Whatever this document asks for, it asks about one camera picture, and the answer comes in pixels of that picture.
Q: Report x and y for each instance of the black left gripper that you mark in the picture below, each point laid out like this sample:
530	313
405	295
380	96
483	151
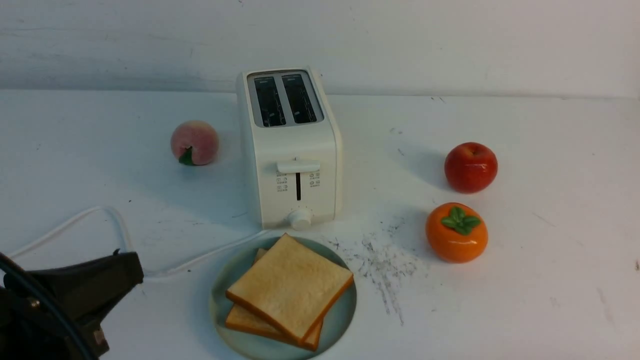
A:
57	313

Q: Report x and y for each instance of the toast slice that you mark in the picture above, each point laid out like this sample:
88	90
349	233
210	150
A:
241	319
279	266

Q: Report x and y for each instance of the white two-slot toaster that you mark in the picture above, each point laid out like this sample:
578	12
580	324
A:
292	148

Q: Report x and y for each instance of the light green round plate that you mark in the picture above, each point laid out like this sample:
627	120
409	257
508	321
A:
252	345

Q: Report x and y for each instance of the pink peach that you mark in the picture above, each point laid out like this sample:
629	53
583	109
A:
195	143

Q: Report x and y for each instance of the orange persimmon with green leaf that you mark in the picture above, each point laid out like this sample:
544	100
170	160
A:
456	233

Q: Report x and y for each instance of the red apple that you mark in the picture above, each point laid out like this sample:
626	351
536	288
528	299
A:
470	167

